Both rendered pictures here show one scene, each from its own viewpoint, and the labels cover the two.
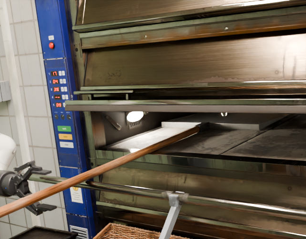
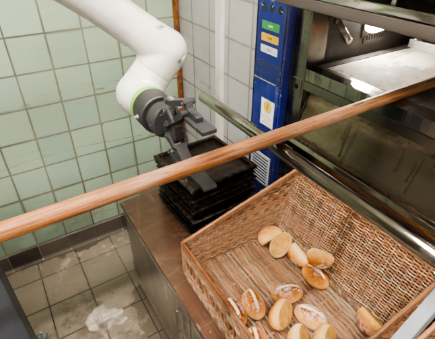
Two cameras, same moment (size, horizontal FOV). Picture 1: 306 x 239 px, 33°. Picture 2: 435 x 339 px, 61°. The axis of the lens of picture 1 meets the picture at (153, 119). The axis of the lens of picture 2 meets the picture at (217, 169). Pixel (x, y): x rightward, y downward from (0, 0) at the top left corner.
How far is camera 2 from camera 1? 1.10 m
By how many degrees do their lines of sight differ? 31
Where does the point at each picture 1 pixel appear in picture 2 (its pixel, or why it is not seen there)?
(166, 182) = (403, 154)
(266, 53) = not seen: outside the picture
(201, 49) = not seen: outside the picture
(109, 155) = (324, 83)
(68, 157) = (268, 67)
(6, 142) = (171, 43)
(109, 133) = (332, 47)
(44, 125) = (246, 13)
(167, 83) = not seen: outside the picture
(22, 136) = (219, 23)
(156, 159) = (399, 116)
